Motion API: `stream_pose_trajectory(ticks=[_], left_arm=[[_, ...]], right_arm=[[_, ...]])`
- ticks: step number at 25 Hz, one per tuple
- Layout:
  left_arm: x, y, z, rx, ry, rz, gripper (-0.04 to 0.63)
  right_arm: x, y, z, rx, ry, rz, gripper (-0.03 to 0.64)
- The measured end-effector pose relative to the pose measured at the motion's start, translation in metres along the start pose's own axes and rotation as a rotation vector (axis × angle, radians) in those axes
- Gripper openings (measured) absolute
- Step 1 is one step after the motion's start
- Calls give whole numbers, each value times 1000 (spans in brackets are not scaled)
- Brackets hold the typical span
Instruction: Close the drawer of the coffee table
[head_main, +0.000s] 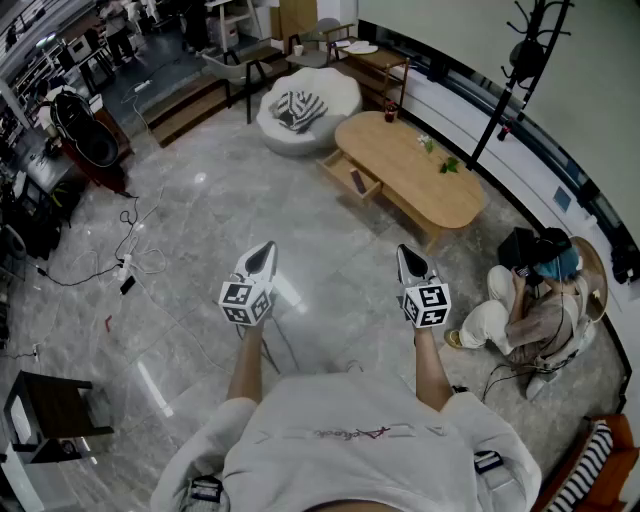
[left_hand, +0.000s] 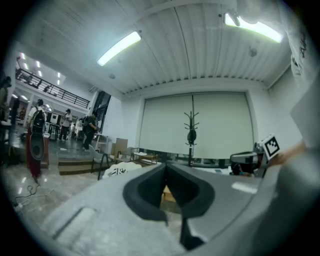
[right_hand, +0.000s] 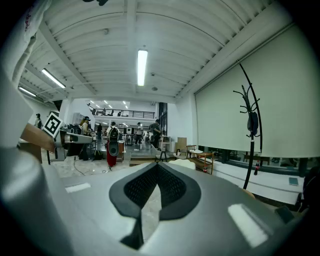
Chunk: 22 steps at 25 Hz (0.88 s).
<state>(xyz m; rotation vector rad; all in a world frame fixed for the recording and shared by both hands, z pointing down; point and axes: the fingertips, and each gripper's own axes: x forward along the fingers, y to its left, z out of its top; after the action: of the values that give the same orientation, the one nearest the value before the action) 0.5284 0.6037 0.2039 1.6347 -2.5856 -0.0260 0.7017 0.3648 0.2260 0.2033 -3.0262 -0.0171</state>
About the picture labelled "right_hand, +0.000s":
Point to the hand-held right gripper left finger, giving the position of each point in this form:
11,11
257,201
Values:
125,197

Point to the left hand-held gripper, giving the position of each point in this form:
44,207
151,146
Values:
53,125

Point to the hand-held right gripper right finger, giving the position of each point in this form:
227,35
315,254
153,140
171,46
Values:
185,197

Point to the person's left forearm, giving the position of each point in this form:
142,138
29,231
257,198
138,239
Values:
37,137

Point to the wooden coffee table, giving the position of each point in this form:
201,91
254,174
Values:
248,194

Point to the black backpack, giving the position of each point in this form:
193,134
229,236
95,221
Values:
98,155

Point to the small red drink bottle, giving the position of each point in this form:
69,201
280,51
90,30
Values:
205,169

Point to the wooden cabinet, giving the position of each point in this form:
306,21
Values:
121,150

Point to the low wooden platform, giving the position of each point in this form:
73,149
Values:
145,158

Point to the black high table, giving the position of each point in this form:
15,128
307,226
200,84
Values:
129,136

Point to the wooden shelf cart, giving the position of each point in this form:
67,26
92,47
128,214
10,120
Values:
206,155

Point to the brown cardboard box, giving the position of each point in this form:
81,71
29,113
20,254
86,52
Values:
181,143

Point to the brown desk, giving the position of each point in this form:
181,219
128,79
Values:
30,150

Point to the grey chair black legs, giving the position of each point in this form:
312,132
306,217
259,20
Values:
155,148

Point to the black balcony railing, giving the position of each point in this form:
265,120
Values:
135,113

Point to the small white table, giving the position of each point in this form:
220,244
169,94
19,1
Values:
165,141

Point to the long ceiling tube light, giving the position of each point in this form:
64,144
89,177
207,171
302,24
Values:
53,78
27,91
142,67

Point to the black coat rack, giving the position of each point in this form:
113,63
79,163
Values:
250,160

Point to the dark cola bottle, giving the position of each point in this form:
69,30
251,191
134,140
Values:
257,168

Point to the round ceiling smoke detector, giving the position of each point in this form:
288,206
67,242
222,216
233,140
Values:
154,88

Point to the dark hanging bag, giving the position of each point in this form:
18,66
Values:
253,123

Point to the black waste bin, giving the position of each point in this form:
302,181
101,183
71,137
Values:
285,214

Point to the person's white t-shirt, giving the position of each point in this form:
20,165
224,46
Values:
27,50

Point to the teal notebook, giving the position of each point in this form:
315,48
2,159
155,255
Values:
293,181

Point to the white roller blind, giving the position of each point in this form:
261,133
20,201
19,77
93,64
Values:
275,100

